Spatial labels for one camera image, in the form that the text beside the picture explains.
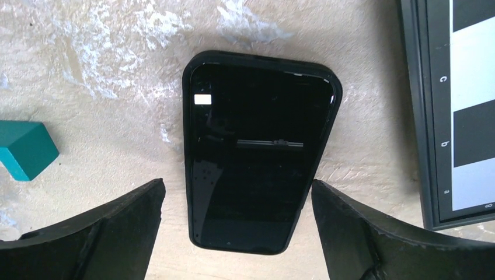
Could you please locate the black phone case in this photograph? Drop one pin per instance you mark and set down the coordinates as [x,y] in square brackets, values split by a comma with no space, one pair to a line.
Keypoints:
[186,154]

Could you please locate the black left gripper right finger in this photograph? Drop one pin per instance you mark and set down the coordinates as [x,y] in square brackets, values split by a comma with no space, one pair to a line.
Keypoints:
[360,242]

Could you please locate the teal arch block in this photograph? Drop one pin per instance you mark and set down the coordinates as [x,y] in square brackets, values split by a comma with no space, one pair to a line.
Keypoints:
[26,149]

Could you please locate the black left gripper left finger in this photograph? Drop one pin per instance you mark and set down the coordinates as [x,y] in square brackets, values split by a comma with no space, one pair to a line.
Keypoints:
[112,241]

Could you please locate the black smartphone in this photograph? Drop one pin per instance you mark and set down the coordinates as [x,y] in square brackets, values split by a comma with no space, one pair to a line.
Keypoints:
[255,162]

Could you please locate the black white chessboard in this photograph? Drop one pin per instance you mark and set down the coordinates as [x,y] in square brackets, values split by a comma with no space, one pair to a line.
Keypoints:
[449,47]

